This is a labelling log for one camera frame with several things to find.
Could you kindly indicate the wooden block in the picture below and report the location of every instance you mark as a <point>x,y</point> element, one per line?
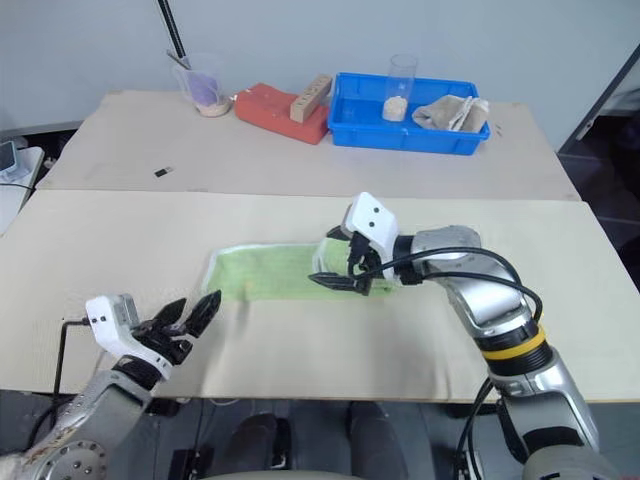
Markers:
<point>309,100</point>

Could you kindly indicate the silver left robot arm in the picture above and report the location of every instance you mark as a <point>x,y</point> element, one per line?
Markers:
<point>75,425</point>

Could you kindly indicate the green towel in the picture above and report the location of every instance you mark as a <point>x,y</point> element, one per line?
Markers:
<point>270,272</point>

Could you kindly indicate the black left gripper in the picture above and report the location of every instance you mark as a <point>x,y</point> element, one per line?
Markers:
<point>167,345</point>

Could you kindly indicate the clear measuring cup with purple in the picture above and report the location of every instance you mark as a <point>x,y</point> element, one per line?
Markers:
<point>202,87</point>

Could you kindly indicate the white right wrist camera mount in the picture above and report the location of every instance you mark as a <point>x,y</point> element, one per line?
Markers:
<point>372,220</point>

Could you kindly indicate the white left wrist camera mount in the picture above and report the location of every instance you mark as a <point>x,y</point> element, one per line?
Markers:
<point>112,327</point>

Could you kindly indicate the blue plastic bin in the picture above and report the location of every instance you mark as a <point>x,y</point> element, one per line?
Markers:
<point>355,132</point>

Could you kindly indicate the black rod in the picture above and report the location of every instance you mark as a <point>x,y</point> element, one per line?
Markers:
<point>171,30</point>

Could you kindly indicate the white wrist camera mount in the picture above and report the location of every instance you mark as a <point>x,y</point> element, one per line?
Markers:
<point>372,220</point>
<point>112,327</point>

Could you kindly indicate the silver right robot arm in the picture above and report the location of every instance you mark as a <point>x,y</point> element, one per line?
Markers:
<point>480,305</point>

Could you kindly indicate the small black clip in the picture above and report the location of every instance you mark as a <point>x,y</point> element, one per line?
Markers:
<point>163,171</point>

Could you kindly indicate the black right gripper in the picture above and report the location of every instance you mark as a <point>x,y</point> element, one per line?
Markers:
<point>365,260</point>

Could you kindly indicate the clear plastic tube with grains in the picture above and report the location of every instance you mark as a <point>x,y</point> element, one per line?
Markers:
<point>396,107</point>

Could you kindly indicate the beige folded cloth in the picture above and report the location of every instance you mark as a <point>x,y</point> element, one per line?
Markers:
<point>450,114</point>

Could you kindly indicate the dark panel furniture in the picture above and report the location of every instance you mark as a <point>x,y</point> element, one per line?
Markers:
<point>615,150</point>

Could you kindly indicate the dark rounded leg shape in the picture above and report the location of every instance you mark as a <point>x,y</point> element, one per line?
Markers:
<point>377,440</point>
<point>260,440</point>

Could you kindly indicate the red brick-shaped block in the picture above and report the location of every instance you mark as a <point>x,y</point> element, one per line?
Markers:
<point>260,110</point>

